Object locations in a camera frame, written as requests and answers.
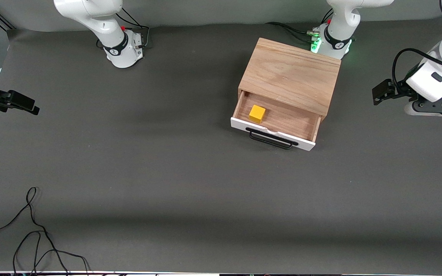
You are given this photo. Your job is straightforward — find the white-front drawer with black handle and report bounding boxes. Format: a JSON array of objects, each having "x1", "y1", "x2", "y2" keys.
[{"x1": 231, "y1": 91, "x2": 322, "y2": 151}]

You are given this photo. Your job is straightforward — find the yellow cube block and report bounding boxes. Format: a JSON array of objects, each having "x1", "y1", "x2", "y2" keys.
[{"x1": 249, "y1": 105, "x2": 266, "y2": 124}]

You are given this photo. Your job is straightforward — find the wooden drawer cabinet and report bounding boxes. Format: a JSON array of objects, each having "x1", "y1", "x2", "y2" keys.
[{"x1": 238, "y1": 37, "x2": 341, "y2": 117}]

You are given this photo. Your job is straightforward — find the dark grey table mat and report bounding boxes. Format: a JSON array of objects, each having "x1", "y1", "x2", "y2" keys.
[{"x1": 0, "y1": 17, "x2": 442, "y2": 273}]

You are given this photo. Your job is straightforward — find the thin black loose cable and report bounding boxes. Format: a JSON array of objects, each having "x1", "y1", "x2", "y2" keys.
[
  {"x1": 12, "y1": 230, "x2": 92, "y2": 275},
  {"x1": 0, "y1": 187, "x2": 49, "y2": 256}
]

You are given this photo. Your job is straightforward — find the black left arm base cables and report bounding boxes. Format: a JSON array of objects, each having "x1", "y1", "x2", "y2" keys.
[{"x1": 265, "y1": 10, "x2": 334, "y2": 44}]

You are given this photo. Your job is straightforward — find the black arm base cables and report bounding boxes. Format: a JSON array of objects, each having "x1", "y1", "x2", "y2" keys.
[
  {"x1": 265, "y1": 10, "x2": 334, "y2": 44},
  {"x1": 96, "y1": 8, "x2": 151, "y2": 49}
]

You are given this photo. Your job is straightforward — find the black right arm base cables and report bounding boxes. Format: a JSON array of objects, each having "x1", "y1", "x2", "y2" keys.
[{"x1": 96, "y1": 8, "x2": 151, "y2": 49}]

